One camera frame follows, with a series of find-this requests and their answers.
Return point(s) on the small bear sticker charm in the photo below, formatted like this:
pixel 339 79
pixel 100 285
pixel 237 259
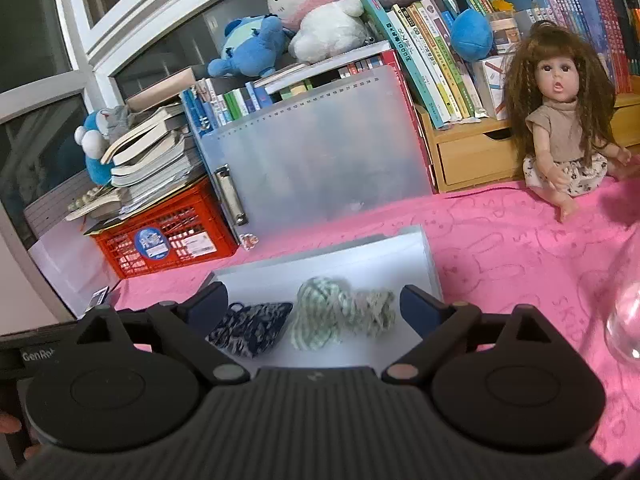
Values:
pixel 248 241

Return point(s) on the person's left hand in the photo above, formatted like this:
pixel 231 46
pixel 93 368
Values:
pixel 9 424

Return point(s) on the translucent clipboard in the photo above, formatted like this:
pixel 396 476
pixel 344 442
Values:
pixel 320 155

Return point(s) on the clear drinking glass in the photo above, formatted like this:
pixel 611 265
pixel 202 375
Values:
pixel 625 310

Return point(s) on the large blue white plush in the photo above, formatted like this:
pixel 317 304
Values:
pixel 470 30

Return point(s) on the green checked cloth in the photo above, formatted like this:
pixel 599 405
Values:
pixel 315 310

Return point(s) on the brown haired doll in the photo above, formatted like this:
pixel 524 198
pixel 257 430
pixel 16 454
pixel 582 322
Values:
pixel 560 110

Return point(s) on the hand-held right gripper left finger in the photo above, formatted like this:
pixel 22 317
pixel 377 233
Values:
pixel 207 307

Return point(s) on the row of thin blue books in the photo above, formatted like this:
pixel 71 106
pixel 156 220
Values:
pixel 235 102

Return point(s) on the red plastic crate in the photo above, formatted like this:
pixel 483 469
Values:
pixel 165 230

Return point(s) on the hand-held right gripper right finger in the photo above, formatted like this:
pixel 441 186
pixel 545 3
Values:
pixel 420 310

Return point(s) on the white carton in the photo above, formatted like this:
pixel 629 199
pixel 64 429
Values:
pixel 492 87

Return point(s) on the grey shallow tray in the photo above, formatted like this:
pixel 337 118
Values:
pixel 360 270

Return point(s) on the blue robot cat plush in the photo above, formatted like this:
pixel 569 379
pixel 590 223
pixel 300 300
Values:
pixel 92 145

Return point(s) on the white window frame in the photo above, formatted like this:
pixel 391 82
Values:
pixel 85 35

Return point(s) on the dark blue patterned pouch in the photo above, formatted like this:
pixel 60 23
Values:
pixel 250 327

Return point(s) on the pink bunny print blanket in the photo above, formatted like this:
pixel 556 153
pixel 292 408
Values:
pixel 515 260

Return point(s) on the row of blue red books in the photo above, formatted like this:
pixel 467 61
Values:
pixel 590 25

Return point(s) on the pink white bunny plush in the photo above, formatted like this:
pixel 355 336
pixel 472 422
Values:
pixel 315 5

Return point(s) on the wooden desk organizer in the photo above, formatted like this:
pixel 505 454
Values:
pixel 475 155

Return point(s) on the beige knit piece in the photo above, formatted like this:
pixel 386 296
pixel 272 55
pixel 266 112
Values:
pixel 372 312

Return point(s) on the row of green spine books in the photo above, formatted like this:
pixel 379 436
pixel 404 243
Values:
pixel 430 55

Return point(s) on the blue alien plush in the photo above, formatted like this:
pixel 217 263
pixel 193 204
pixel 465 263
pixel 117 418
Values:
pixel 250 47

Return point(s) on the stack of worn books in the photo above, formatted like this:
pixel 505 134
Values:
pixel 150 160

